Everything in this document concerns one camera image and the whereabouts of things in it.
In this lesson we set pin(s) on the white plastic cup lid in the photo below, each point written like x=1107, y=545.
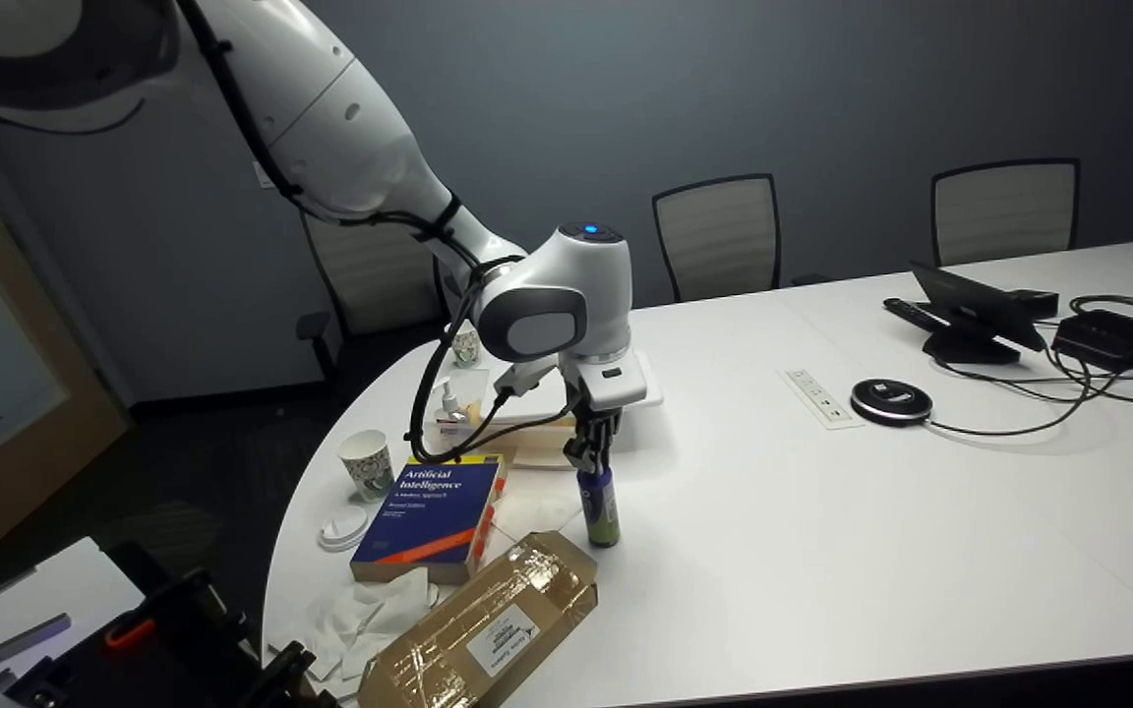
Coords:
x=341, y=534

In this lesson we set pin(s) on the grey mesh office chair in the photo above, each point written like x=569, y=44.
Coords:
x=1004, y=212
x=716, y=239

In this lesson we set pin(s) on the patterned paper cup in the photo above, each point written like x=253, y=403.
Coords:
x=465, y=347
x=368, y=466

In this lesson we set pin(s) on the blue hardcover book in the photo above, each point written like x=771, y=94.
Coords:
x=427, y=517

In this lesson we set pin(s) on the white remote strip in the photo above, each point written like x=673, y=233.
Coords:
x=821, y=398

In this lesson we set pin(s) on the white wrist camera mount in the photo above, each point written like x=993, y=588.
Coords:
x=631, y=378

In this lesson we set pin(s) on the black orange clamp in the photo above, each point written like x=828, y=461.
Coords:
x=133, y=634

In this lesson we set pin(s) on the white board sheet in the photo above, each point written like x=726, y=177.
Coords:
x=40, y=597

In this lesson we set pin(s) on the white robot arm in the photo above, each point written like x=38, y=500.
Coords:
x=333, y=121

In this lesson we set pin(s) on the black laptop stand device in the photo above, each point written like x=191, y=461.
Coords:
x=973, y=315

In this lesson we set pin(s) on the clear plastic container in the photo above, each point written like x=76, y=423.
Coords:
x=529, y=446

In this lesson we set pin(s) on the grey marker pen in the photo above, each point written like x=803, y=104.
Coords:
x=33, y=634

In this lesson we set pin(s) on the black power adapter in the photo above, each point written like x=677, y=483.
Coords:
x=1107, y=341

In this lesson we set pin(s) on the blue spray bottle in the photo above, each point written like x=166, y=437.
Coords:
x=598, y=505

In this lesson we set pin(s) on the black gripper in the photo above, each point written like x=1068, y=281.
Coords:
x=597, y=410

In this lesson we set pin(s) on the black round speaker puck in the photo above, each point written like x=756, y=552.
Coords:
x=892, y=398

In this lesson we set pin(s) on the white crumpled cloth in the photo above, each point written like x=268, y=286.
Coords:
x=371, y=623

